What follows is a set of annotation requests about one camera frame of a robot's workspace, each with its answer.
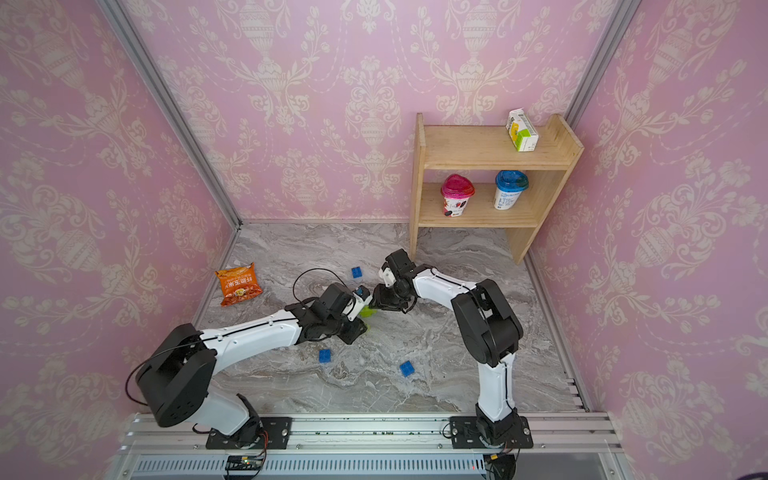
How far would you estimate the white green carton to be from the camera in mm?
777

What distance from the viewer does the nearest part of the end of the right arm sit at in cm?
75

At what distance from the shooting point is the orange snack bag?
99 centimetres

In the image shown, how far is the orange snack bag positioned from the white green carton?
92cm

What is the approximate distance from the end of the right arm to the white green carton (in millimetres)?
427

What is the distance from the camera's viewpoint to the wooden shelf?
2.53 ft
